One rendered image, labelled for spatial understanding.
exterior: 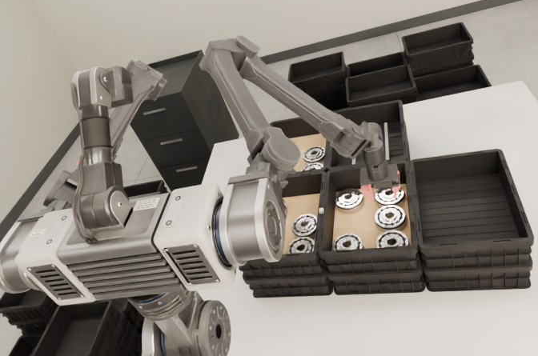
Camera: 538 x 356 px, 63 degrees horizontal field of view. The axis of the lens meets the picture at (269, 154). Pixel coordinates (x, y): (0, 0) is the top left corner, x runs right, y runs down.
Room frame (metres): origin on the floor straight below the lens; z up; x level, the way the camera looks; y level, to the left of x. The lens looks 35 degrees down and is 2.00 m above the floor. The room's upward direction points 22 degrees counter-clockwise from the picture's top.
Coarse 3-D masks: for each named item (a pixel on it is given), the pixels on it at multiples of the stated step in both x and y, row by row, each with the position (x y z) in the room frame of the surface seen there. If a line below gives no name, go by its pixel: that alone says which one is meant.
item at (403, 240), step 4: (384, 232) 0.97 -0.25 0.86; (388, 232) 0.96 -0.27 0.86; (392, 232) 0.95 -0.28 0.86; (396, 232) 0.95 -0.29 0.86; (400, 232) 0.94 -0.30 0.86; (380, 236) 0.96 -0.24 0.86; (384, 236) 0.95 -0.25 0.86; (396, 236) 0.93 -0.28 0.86; (400, 236) 0.93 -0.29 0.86; (404, 236) 0.92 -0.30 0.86; (376, 240) 0.95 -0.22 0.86; (380, 240) 0.94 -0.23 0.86; (400, 240) 0.91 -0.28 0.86; (404, 240) 0.91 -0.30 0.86; (376, 244) 0.93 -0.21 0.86; (380, 244) 0.93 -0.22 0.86; (400, 244) 0.90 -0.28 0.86; (404, 244) 0.89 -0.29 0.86
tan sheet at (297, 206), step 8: (288, 200) 1.33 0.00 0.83; (296, 200) 1.31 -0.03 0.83; (304, 200) 1.29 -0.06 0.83; (312, 200) 1.27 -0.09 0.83; (288, 208) 1.28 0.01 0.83; (296, 208) 1.27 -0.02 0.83; (304, 208) 1.25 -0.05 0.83; (312, 208) 1.23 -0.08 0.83; (288, 216) 1.24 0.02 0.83; (296, 216) 1.23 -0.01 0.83; (288, 224) 1.20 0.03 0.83; (288, 232) 1.16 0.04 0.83; (288, 240) 1.13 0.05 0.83
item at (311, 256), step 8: (288, 176) 1.34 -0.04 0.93; (296, 176) 1.32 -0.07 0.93; (304, 176) 1.31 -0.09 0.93; (320, 192) 1.19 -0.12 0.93; (320, 200) 1.15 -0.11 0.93; (320, 216) 1.08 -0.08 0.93; (320, 224) 1.04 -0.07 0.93; (288, 256) 0.96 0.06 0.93; (296, 256) 0.95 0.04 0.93; (304, 256) 0.94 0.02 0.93; (312, 256) 0.93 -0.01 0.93; (248, 264) 1.02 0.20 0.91
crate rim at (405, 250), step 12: (348, 168) 1.25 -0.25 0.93; (360, 168) 1.23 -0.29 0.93; (408, 168) 1.13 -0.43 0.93; (408, 180) 1.08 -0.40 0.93; (324, 192) 1.18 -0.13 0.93; (408, 192) 1.03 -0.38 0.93; (324, 204) 1.12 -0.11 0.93; (408, 204) 0.98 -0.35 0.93; (324, 216) 1.07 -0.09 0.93; (324, 228) 1.02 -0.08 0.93; (324, 252) 0.92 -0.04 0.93; (336, 252) 0.91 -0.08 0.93; (348, 252) 0.89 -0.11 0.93; (360, 252) 0.87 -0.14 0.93; (372, 252) 0.86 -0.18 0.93; (384, 252) 0.84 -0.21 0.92; (396, 252) 0.83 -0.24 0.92; (408, 252) 0.82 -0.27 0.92
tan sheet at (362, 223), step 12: (336, 192) 1.26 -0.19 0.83; (372, 204) 1.13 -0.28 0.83; (336, 216) 1.15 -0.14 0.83; (348, 216) 1.12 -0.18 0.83; (360, 216) 1.10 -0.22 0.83; (372, 216) 1.08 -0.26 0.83; (408, 216) 1.02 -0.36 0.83; (336, 228) 1.09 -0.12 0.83; (348, 228) 1.07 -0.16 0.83; (360, 228) 1.05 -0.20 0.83; (372, 228) 1.03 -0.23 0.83; (408, 228) 0.97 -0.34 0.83; (372, 240) 0.98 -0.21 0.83
